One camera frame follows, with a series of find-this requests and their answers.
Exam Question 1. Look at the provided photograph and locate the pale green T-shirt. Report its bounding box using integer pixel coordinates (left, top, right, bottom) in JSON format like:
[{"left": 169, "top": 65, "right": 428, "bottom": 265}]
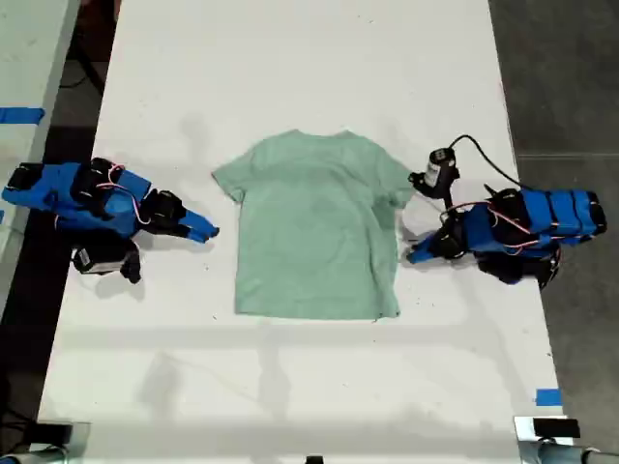
[{"left": 211, "top": 128, "right": 416, "bottom": 322}]

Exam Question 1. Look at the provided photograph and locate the long blue tape strip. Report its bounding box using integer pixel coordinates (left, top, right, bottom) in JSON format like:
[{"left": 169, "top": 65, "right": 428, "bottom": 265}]
[{"left": 0, "top": 106, "right": 46, "bottom": 126}]

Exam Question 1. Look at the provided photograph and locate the white side table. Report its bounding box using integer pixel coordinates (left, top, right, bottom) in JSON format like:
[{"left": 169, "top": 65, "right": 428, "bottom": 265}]
[{"left": 0, "top": 0, "right": 82, "bottom": 313}]

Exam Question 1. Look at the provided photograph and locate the small black box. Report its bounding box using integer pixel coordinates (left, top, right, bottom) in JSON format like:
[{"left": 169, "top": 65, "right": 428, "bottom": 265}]
[
  {"left": 532, "top": 419, "right": 581, "bottom": 439},
  {"left": 35, "top": 422, "right": 74, "bottom": 444}
]

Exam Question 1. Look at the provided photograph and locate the black camera box with cable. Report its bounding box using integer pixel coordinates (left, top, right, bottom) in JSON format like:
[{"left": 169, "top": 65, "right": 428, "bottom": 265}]
[{"left": 407, "top": 148, "right": 461, "bottom": 214}]

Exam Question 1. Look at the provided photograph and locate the black camera box with label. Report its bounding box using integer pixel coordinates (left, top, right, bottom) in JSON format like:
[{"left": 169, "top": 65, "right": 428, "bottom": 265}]
[{"left": 71, "top": 240, "right": 144, "bottom": 285}]

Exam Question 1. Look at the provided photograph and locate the black camera cable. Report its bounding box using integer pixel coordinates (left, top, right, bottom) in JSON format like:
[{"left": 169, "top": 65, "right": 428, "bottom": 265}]
[{"left": 448, "top": 134, "right": 522, "bottom": 189}]

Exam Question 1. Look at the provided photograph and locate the thin black floor cable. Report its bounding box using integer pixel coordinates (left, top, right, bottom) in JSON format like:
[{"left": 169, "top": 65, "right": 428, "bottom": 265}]
[{"left": 60, "top": 45, "right": 105, "bottom": 98}]

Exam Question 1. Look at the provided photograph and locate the silver metal bracket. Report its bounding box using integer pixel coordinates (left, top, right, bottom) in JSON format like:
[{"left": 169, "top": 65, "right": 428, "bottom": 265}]
[
  {"left": 0, "top": 420, "right": 92, "bottom": 464},
  {"left": 513, "top": 416, "right": 619, "bottom": 464}
]

